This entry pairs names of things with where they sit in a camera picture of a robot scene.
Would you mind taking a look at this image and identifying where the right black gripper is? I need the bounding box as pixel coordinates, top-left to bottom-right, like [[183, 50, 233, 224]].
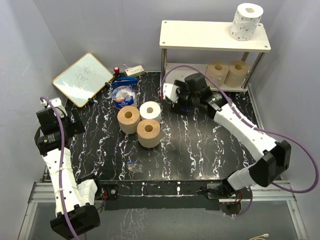
[[169, 81, 200, 116]]

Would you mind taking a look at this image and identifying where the blue paper roll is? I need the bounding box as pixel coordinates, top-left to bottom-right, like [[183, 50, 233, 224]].
[[179, 107, 194, 116]]

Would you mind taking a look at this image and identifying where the brown paper roll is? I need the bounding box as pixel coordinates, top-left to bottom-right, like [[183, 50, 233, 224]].
[[224, 60, 249, 88], [117, 105, 141, 135], [205, 60, 229, 87], [137, 119, 161, 149]]

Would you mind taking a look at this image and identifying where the white floral paper roll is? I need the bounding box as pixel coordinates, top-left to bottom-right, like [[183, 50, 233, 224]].
[[229, 3, 264, 41]]

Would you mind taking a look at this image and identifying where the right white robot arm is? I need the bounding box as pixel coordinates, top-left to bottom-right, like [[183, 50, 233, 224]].
[[162, 73, 292, 199]]

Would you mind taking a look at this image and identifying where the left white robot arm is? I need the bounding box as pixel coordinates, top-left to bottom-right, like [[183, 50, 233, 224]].
[[34, 106, 104, 240]]

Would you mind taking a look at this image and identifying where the white two-tier shelf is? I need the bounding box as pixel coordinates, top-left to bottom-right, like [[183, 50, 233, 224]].
[[159, 20, 271, 92]]

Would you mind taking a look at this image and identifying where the white red cardboard box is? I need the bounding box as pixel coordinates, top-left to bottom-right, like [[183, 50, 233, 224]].
[[124, 65, 145, 78]]

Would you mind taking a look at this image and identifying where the plastic wrapped blue tissue roll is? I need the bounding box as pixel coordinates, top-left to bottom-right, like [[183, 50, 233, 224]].
[[111, 86, 138, 109]]

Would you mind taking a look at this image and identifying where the blue stapler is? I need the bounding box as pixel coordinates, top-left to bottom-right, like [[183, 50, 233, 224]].
[[112, 77, 138, 88]]

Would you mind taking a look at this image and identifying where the crumpled plastic wrapper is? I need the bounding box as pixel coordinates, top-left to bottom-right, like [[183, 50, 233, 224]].
[[126, 161, 143, 174]]

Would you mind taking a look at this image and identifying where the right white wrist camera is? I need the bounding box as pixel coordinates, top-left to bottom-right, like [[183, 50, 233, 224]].
[[162, 83, 180, 104]]

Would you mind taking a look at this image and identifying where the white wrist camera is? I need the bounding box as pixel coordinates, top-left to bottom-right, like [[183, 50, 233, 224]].
[[49, 97, 67, 118], [162, 83, 180, 104]]

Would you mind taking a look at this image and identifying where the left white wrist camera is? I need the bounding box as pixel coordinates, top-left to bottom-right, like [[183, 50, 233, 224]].
[[49, 97, 67, 118]]

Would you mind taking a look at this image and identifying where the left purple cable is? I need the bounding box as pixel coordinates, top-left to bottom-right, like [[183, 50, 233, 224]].
[[40, 96, 88, 240]]

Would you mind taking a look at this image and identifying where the purple cable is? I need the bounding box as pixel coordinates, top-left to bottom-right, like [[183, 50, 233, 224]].
[[161, 65, 317, 217], [40, 96, 88, 240]]

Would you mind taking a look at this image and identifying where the small whiteboard wooden frame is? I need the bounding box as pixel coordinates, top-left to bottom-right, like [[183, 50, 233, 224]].
[[52, 52, 114, 108]]

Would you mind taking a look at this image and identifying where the aluminium rail frame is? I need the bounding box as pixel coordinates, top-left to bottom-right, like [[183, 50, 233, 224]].
[[18, 180, 308, 240]]

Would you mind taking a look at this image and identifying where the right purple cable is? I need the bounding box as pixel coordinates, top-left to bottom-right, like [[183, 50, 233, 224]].
[[161, 65, 317, 217]]

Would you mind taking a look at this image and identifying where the white cable connector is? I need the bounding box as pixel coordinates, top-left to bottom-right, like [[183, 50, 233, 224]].
[[249, 233, 269, 240]]

